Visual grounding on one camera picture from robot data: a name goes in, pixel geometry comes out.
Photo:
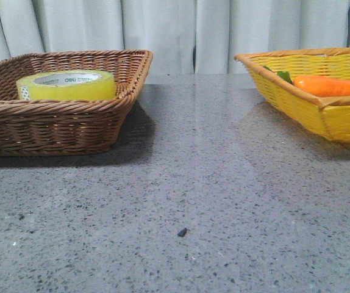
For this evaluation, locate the white pleated curtain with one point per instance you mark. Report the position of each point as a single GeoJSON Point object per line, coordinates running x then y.
{"type": "Point", "coordinates": [186, 37]}

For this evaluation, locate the brown wicker basket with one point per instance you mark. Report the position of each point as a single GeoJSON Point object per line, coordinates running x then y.
{"type": "Point", "coordinates": [61, 128]}

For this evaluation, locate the orange toy carrot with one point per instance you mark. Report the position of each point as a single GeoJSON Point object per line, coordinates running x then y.
{"type": "Point", "coordinates": [319, 86]}

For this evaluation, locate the yellow packing tape roll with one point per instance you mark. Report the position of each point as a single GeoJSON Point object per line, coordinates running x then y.
{"type": "Point", "coordinates": [68, 85]}

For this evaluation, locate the yellow wicker basket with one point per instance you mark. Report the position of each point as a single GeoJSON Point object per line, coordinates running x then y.
{"type": "Point", "coordinates": [328, 117]}

